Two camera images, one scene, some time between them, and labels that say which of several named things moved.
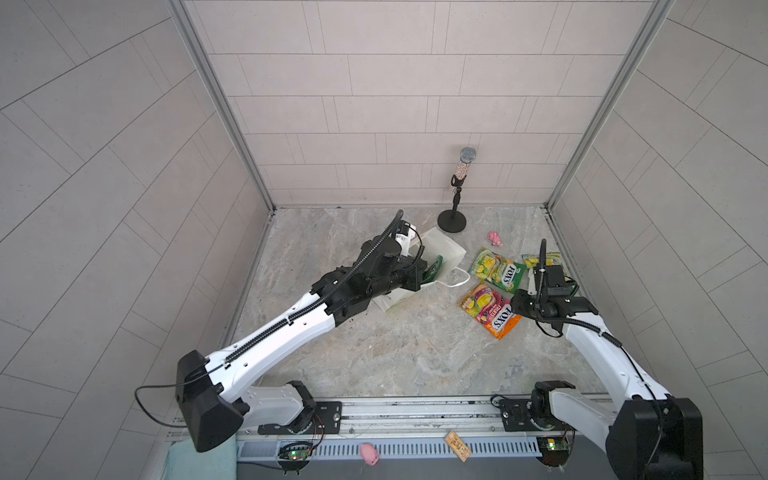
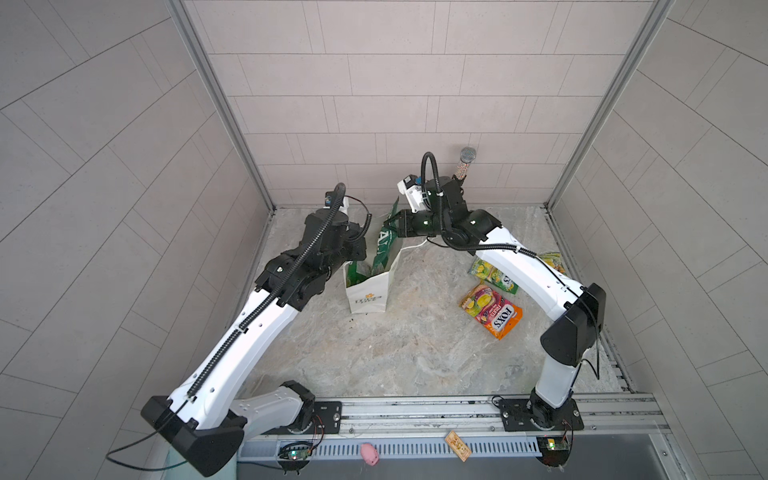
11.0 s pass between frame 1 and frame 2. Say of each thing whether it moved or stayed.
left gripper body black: moved
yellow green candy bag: stayed
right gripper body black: moved
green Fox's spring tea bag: stayed
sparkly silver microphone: stayed
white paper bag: moved
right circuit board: stayed
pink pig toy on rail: stayed
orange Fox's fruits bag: stayed
